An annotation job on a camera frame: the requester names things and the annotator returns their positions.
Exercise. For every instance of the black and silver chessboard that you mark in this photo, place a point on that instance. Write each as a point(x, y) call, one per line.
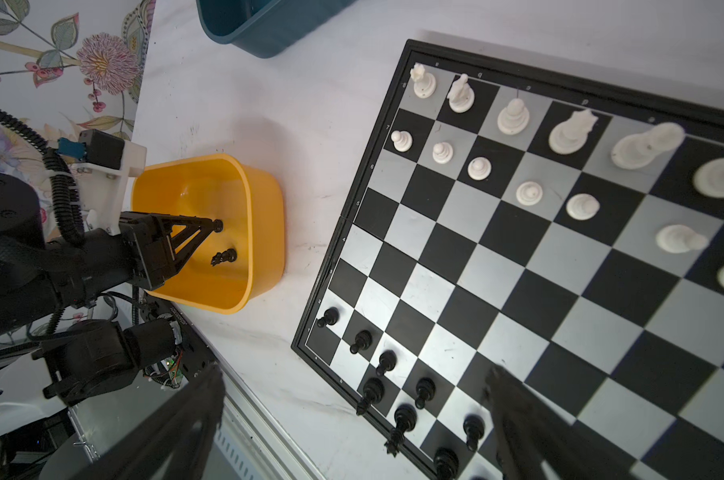
point(431, 277)

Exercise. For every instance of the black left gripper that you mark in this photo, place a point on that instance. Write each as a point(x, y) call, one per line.
point(162, 244)

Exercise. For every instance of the white rook piece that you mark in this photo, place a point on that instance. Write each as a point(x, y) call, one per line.
point(424, 82)

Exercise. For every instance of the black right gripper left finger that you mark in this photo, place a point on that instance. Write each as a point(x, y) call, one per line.
point(178, 436)

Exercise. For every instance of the white bishop piece right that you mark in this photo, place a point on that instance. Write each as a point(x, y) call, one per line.
point(708, 179)

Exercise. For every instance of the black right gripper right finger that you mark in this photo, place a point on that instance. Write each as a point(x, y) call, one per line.
point(529, 434)

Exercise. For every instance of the black knight piece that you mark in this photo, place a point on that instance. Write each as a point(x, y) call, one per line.
point(227, 256)

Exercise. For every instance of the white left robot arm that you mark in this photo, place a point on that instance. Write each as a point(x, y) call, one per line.
point(39, 278)

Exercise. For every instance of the white king piece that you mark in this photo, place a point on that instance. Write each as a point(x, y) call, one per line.
point(639, 150)

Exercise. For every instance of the yellow plastic tray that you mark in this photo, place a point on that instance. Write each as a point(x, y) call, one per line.
point(249, 201)

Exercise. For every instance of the white queen piece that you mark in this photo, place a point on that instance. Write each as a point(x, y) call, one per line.
point(571, 135)

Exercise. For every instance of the teal plastic tray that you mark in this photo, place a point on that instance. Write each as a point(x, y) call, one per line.
point(264, 29)

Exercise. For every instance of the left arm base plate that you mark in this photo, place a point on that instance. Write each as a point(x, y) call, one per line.
point(98, 357)

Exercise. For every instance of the white knight piece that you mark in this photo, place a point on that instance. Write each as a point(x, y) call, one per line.
point(461, 96)

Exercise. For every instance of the aluminium front rail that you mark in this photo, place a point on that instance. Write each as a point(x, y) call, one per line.
point(248, 443)

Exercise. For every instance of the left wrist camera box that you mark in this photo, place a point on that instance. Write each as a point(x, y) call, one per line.
point(94, 147)

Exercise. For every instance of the white bishop piece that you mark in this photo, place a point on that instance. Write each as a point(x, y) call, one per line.
point(513, 118)
point(708, 179)

